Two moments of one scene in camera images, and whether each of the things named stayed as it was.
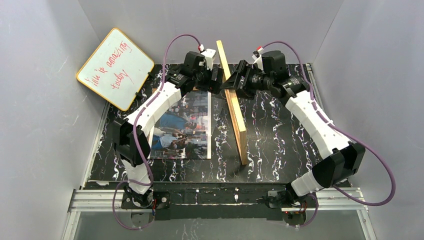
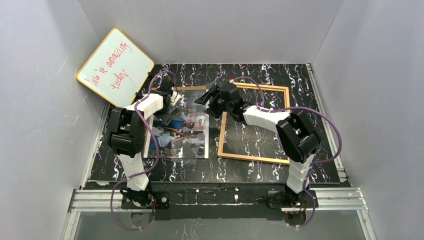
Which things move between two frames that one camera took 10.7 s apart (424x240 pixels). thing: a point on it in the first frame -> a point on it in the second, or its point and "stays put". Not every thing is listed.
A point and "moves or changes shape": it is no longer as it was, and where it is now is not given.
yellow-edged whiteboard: (117, 69) stays put
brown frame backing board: (175, 134) moves or changes shape
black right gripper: (244, 78) -> (215, 97)
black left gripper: (214, 79) -> (167, 117)
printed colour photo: (183, 131) stays put
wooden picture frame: (234, 106) -> (220, 153)
